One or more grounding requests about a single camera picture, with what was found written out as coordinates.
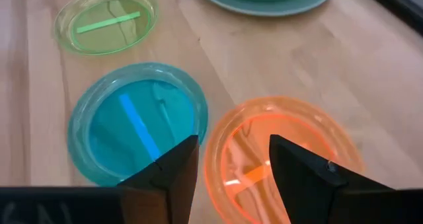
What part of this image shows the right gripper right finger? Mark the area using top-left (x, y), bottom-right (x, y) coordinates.
top-left (269, 133), bottom-right (397, 224)

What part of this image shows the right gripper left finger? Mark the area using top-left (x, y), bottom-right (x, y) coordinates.
top-left (117, 134), bottom-right (200, 224)

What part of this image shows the small cyan translucent plate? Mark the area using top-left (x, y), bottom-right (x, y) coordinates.
top-left (67, 61), bottom-right (209, 188)

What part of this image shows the small orange translucent plate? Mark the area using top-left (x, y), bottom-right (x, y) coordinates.
top-left (203, 96), bottom-right (364, 224)

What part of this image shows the small yellow-green translucent plate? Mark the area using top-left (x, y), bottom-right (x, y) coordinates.
top-left (54, 0), bottom-right (159, 56)

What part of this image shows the large light blue plate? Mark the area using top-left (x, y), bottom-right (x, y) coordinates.
top-left (193, 0), bottom-right (340, 17)

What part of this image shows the black metal table frame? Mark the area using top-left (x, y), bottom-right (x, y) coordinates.
top-left (358, 0), bottom-right (423, 36)

